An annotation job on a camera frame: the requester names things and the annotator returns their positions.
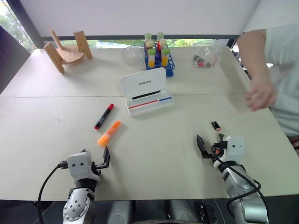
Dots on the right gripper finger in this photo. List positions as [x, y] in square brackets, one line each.
[221, 137]
[201, 145]

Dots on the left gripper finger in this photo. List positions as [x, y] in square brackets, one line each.
[83, 151]
[106, 157]

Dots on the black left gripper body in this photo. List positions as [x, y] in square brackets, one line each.
[97, 168]

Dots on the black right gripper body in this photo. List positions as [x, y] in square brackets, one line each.
[217, 150]

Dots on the person's bare forearm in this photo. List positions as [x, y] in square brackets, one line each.
[253, 53]

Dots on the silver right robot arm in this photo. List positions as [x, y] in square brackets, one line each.
[243, 193]

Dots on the white open pencil case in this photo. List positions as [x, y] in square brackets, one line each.
[146, 92]

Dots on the person's bare hand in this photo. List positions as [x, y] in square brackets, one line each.
[261, 94]

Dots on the orange highlighter pen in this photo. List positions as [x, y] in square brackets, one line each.
[109, 133]

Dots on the red and black marker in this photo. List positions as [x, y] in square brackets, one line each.
[104, 116]

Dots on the black box under table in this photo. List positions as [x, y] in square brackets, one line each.
[208, 213]

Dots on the clear bag of small parts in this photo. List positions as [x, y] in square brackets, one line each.
[206, 57]

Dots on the person's pale shirt torso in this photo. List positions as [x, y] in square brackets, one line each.
[285, 81]

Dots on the blue test tube rack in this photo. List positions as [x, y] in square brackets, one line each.
[171, 65]

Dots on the green cap tube orange liquid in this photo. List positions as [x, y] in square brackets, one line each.
[165, 57]
[151, 57]

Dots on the wooden curved stand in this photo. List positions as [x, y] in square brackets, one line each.
[70, 54]

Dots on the tan cap test tube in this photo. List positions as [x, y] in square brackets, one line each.
[149, 44]
[163, 43]

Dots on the dark panel beside table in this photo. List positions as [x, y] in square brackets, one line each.
[11, 60]

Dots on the green cap test tube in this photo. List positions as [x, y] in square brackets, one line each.
[160, 35]
[148, 36]

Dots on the white roller blind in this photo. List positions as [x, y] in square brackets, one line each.
[140, 16]

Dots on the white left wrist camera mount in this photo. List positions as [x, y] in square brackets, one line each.
[79, 166]

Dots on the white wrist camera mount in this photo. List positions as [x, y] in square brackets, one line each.
[234, 148]
[79, 166]

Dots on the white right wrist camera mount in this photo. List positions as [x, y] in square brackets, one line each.
[234, 148]

